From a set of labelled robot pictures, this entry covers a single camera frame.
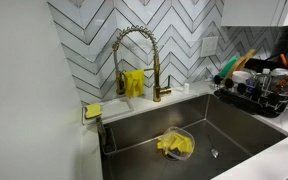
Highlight white wall outlet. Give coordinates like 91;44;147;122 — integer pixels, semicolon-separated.
200;35;220;58

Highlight clear bottle with white cap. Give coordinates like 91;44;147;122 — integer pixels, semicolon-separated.
259;67;273;90

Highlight black cookware in rack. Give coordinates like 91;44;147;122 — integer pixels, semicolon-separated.
244;57;283;74

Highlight metal spoon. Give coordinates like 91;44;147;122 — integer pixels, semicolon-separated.
207;134;220;159

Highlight steel and black dish rack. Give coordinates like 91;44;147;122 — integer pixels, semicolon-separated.
213;73;288;119

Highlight stainless steel sink basin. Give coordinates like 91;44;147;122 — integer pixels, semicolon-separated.
98;93;288;180

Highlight white upper wall cabinet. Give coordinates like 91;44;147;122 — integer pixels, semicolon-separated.
220;0;288;28

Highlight clear sponge tray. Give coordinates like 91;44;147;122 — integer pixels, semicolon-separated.
81;96;135;126

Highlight clear glass bowl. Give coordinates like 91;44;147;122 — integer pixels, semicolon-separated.
161;125;196;162

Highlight yellow cloth on faucet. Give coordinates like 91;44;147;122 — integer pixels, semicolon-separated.
122;68;146;99

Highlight green plastic cutting board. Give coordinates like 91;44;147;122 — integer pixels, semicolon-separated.
218;52;241;79

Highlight gold spring kitchen faucet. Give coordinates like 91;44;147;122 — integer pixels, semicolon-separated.
111;24;174;103

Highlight yellow cloth in bowl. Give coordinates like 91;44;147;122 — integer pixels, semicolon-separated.
155;131;194;155

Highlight white ceramic bowl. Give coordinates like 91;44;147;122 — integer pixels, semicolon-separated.
231;70;253;85

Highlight shiny steel bowl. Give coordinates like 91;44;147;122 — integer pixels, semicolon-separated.
270;67;288;78

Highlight orange handled utensil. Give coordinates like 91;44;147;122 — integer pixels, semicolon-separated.
279;53;288;70

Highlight yellow dish sponge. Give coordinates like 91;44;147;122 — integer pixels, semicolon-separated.
84;102;103;120

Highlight clear sink caddy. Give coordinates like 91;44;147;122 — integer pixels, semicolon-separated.
96;115;118;156

